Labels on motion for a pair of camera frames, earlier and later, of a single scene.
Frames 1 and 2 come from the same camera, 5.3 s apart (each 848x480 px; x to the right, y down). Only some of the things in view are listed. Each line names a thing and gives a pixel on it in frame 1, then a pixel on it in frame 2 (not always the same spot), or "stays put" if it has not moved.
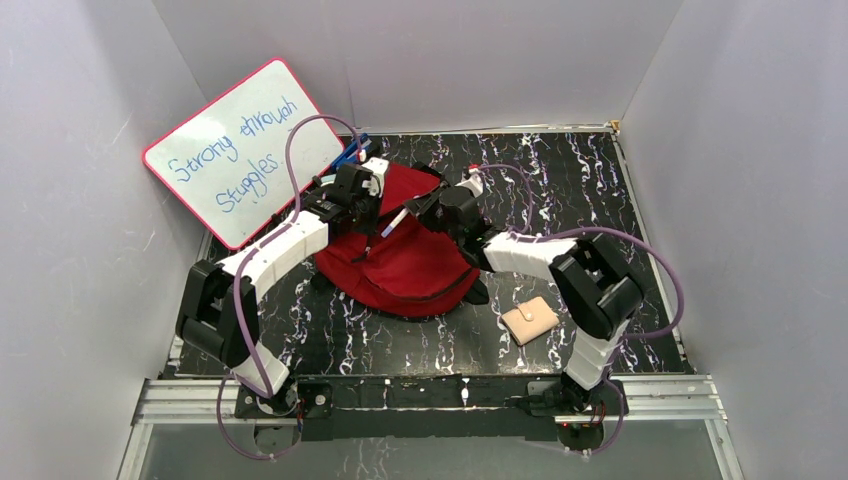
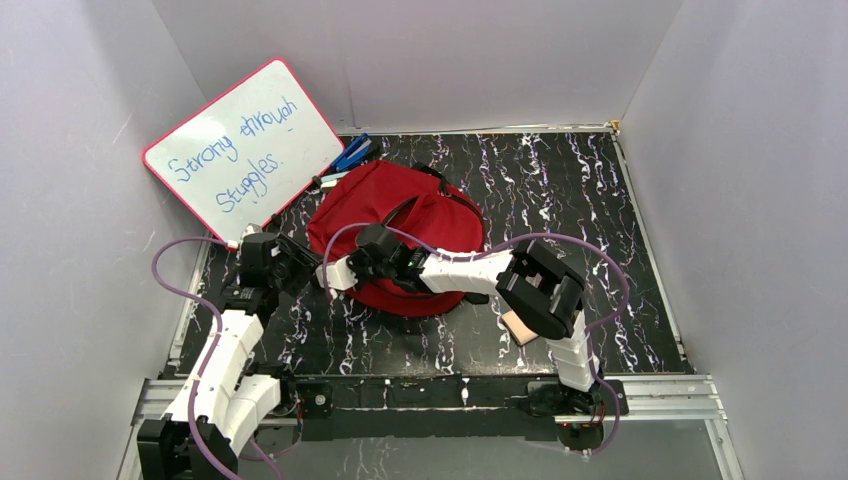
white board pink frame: [227, 159] stays put
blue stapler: [350, 155] stays put
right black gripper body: [441, 225] → [367, 271]
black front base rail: [467, 407] stays put
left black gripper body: [365, 216] → [291, 266]
